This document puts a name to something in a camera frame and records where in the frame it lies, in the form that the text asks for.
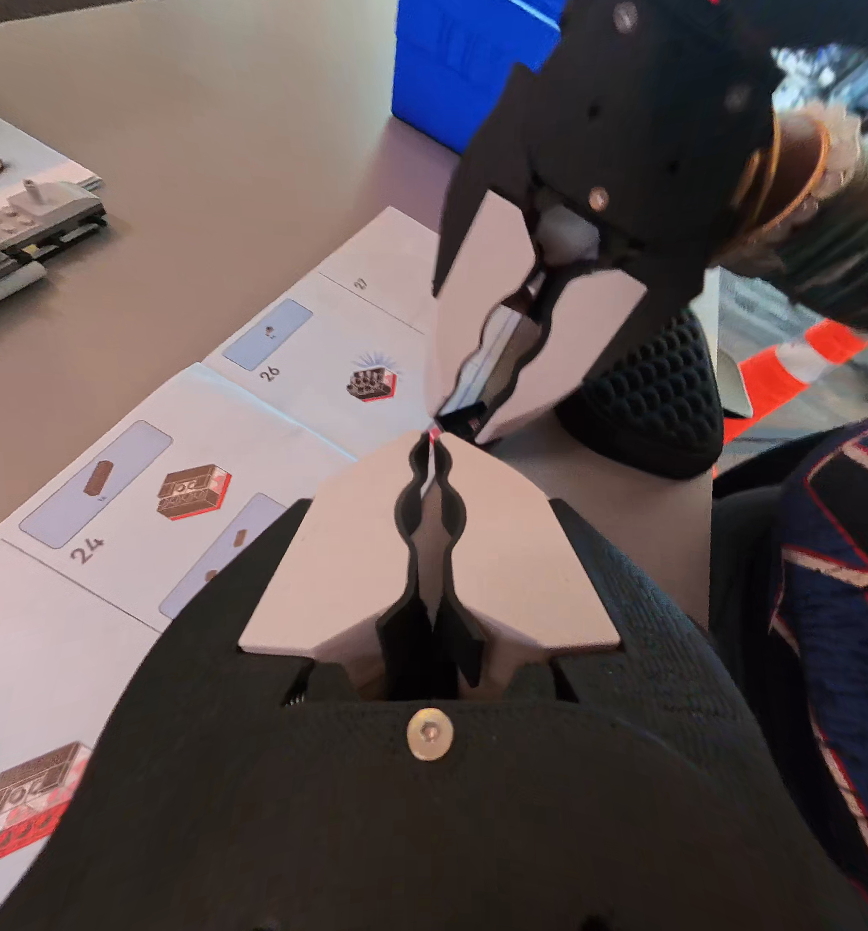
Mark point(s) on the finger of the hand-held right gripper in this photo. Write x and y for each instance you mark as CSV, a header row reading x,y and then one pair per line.
x,y
587,327
477,276

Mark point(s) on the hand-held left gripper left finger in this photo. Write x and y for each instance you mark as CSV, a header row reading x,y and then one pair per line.
x,y
332,574

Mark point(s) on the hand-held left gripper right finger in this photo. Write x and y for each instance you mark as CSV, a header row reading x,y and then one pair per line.
x,y
528,574

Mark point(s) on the black red brick assembly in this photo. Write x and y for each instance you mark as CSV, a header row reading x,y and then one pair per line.
x,y
467,424

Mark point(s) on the blue plastic bin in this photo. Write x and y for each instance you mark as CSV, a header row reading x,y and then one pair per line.
x,y
441,73

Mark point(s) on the person's right forearm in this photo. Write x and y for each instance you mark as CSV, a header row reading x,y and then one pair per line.
x,y
841,247

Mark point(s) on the person's right hand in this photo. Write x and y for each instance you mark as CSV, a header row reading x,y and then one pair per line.
x,y
790,167

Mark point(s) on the black cushioned pad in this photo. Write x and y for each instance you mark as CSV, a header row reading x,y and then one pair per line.
x,y
659,407

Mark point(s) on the orange traffic cone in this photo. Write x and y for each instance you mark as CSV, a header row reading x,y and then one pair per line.
x,y
768,378

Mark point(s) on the open instruction booklet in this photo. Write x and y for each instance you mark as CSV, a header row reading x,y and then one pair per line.
x,y
41,654

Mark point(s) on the person's dark blue patterned shirt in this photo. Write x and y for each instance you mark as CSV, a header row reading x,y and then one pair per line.
x,y
841,618

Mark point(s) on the grey red toy truck model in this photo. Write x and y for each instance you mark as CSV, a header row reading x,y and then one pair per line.
x,y
34,225

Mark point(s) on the closed instruction booklet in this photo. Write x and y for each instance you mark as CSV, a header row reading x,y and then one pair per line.
x,y
34,156

